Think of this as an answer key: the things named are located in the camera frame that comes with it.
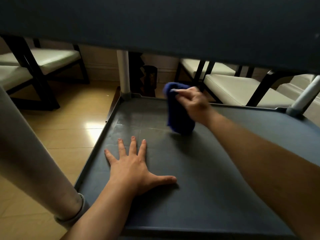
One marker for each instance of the person's left hand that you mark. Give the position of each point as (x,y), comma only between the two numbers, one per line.
(131,171)

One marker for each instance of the person's right hand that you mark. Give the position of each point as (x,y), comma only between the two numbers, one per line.
(196,103)

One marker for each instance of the person's left little finger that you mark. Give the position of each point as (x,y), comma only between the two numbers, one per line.
(110,158)

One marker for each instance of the person's left thumb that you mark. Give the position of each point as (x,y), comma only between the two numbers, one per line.
(165,180)

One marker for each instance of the person's left middle finger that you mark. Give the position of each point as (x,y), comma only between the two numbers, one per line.
(133,147)

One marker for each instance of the person's right fingers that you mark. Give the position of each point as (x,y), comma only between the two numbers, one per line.
(183,94)

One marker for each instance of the blue cleaning cloth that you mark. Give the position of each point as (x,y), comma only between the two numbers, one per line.
(178,114)

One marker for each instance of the person's left forearm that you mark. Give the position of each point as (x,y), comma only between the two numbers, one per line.
(100,212)

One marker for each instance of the person's right forearm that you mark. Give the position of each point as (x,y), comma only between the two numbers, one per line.
(270,167)

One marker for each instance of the dark wood chair cream cushion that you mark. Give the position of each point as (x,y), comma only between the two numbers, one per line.
(52,57)
(212,67)
(17,77)
(237,89)

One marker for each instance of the dark carved wooden stand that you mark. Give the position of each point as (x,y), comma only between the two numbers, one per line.
(147,77)

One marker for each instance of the dark grey cart shelf underside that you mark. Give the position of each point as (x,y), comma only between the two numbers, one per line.
(160,24)

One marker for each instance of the cream upholstered seat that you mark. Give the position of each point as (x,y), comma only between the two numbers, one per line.
(302,84)

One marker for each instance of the white cart post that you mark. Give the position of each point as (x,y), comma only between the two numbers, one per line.
(123,72)

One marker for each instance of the thick grey cart post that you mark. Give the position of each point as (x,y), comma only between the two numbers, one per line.
(30,157)

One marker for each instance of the light grey cart post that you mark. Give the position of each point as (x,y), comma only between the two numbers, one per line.
(306,96)

